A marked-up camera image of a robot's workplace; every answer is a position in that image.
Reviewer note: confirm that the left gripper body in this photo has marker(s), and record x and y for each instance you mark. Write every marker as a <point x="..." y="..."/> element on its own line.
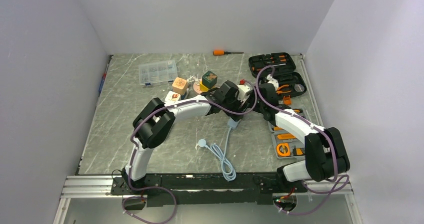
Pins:
<point x="231" y="106"/>

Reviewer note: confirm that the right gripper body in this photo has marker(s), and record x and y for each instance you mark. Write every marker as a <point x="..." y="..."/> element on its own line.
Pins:
<point x="260" y="105"/>

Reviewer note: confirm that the light blue power strip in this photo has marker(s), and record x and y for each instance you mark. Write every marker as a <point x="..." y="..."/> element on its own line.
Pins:
<point x="232" y="123"/>

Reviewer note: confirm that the black tool case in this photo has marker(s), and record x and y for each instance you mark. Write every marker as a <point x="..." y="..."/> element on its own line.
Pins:
<point x="281" y="67"/>

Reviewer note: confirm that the light blue round plug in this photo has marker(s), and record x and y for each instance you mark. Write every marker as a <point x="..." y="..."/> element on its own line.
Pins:
<point x="202" y="143"/>

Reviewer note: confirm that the grey tool case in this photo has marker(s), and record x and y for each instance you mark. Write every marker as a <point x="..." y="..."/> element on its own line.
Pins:
<point x="297" y="148"/>

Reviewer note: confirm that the white cube adapter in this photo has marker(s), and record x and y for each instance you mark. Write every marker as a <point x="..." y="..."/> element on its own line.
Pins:
<point x="172" y="97"/>

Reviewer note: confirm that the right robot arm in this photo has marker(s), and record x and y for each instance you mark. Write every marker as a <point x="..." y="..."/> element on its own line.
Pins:
<point x="325" y="152"/>

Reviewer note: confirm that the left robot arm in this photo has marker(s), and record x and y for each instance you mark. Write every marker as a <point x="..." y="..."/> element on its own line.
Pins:
<point x="155" y="121"/>

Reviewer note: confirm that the pink round socket base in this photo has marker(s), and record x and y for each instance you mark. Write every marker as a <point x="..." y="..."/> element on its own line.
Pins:
<point x="196" y="87"/>

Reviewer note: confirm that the yellow cube adapter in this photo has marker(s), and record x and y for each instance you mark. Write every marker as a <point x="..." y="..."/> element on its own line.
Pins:
<point x="202" y="87"/>

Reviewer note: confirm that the dark green cube adapter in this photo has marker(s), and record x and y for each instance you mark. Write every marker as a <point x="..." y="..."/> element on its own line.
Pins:
<point x="209" y="79"/>

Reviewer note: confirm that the orange utility knife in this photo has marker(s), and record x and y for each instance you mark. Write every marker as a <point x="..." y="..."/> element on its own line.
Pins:
<point x="287" y="136"/>

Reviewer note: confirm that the orange cube adapter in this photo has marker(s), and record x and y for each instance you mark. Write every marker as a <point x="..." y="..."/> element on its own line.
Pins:
<point x="180" y="86"/>

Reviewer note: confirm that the orange tape measure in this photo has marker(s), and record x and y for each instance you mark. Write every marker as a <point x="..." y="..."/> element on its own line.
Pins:
<point x="283" y="150"/>

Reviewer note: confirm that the clear screw organizer box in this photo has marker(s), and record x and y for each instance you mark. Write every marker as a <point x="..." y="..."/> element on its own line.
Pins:
<point x="157" y="73"/>

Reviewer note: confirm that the orange handled pliers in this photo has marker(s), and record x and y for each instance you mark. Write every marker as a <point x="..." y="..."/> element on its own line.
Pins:
<point x="284" y="89"/>

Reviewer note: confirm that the orange handled screwdriver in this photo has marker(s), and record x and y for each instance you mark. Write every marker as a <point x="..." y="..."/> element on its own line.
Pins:
<point x="223" y="52"/>

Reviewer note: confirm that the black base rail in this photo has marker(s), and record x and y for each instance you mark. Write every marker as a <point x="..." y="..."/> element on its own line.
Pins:
<point x="207" y="188"/>

